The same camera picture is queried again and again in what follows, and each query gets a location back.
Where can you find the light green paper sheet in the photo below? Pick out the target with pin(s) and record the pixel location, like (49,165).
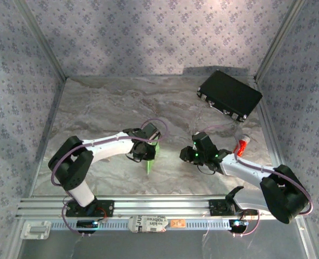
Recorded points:
(151,166)

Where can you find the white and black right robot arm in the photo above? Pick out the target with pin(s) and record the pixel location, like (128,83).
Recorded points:
(240,167)

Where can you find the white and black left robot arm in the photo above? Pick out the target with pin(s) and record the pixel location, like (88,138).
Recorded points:
(111,147)

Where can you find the red glitter tube white cap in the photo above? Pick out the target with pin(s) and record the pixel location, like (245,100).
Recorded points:
(241,147)

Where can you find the orange sticker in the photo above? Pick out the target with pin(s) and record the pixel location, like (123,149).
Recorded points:
(178,223)

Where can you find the white printed paper roll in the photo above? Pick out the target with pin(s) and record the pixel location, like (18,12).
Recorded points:
(148,224)

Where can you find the black right controller board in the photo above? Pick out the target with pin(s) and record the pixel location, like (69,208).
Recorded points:
(237,224)

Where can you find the black controller board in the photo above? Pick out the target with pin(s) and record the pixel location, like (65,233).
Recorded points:
(237,224)
(86,224)

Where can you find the black hard case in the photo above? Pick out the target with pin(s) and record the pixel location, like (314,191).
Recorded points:
(229,91)

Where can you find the black left controller board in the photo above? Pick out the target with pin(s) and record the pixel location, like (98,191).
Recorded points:
(86,224)

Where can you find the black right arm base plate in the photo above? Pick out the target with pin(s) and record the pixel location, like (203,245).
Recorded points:
(218,207)

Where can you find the aluminium mounting rail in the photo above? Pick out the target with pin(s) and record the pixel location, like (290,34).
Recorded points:
(159,206)

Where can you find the aluminium table side rail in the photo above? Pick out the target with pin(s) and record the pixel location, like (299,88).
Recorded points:
(268,135)
(47,135)

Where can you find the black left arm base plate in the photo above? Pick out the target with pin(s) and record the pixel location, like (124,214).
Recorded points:
(109,211)

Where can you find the white plastic bracket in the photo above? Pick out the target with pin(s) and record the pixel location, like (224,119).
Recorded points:
(35,230)

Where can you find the aluminium corner post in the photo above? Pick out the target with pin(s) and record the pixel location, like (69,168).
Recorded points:
(278,40)
(42,40)

